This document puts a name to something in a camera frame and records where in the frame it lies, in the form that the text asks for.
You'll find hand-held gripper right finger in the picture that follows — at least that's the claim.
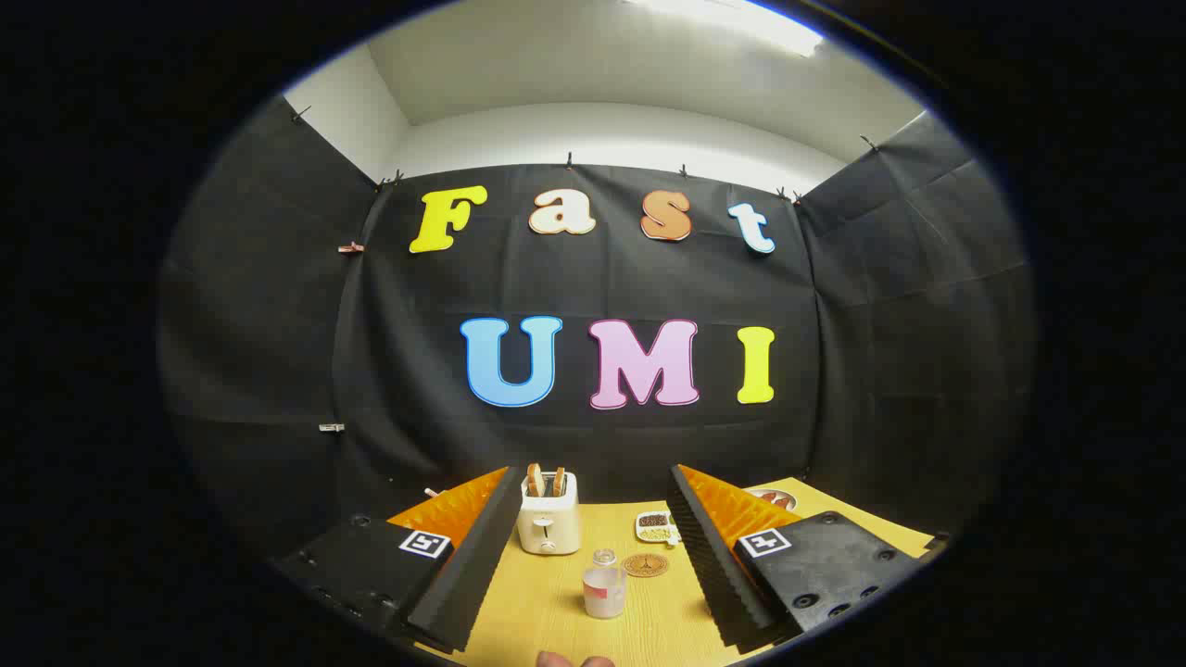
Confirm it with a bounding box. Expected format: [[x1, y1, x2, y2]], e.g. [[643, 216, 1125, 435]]
[[667, 464, 927, 649]]

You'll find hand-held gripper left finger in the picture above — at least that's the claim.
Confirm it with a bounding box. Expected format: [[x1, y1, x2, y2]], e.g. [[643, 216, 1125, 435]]
[[278, 466, 525, 654]]

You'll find clear juice bottle pink label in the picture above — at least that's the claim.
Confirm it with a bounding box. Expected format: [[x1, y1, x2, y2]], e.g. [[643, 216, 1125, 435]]
[[582, 548, 627, 620]]

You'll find white divided dish with beans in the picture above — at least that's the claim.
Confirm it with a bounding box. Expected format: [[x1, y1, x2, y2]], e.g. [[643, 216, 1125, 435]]
[[635, 510, 682, 546]]

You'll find white toaster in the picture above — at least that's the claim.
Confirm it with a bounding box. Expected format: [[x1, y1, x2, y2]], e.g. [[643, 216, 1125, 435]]
[[516, 471, 583, 556]]

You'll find wooden table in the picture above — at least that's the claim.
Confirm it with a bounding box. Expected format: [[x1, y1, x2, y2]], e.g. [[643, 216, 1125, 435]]
[[417, 477, 937, 667]]

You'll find black backdrop cloth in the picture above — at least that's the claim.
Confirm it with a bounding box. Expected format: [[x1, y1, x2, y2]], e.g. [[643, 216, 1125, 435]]
[[158, 93, 1037, 557]]

